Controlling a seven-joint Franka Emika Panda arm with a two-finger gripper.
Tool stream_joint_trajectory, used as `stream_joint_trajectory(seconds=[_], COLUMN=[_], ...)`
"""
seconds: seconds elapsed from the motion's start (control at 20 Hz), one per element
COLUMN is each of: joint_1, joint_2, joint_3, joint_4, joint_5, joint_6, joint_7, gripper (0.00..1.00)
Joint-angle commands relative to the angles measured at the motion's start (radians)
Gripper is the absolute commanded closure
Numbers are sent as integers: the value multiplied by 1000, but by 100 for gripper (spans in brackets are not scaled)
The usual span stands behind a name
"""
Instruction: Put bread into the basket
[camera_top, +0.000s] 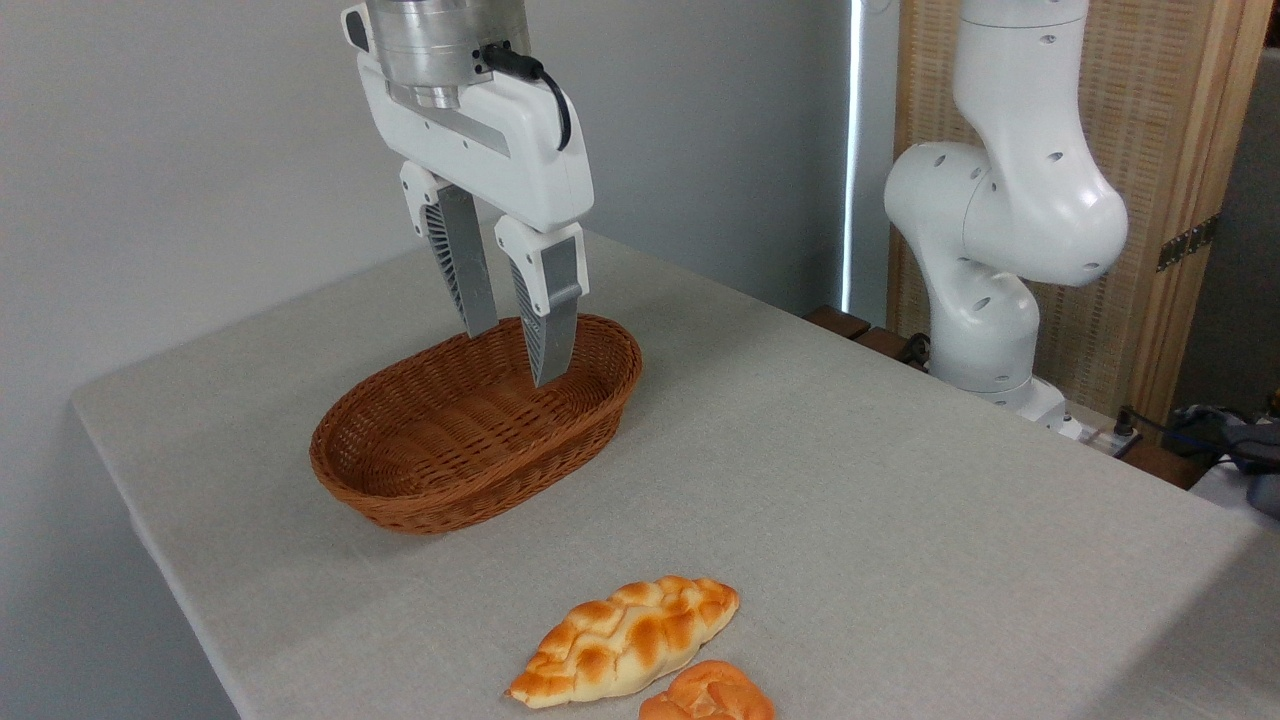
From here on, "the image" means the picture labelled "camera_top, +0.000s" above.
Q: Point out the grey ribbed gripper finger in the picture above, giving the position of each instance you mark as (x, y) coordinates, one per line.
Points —
(556, 320)
(462, 260)

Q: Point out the brown oval wicker basket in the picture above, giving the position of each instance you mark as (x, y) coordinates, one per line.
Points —
(440, 470)

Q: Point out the wooden woven folding screen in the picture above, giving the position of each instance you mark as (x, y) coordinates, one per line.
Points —
(1160, 100)

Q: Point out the round knotted bread roll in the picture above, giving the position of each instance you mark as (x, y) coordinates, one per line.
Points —
(708, 695)

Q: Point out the dark wooden base block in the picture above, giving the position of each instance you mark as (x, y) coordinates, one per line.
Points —
(860, 335)
(1160, 465)

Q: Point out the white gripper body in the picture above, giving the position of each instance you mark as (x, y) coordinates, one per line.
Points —
(520, 150)

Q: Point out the dark metal screen hinge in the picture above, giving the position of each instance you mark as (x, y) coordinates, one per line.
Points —
(1188, 243)

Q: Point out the black power plug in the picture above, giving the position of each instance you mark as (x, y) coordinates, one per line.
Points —
(1125, 425)

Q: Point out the long braided bread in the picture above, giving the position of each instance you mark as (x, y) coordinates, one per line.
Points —
(625, 640)

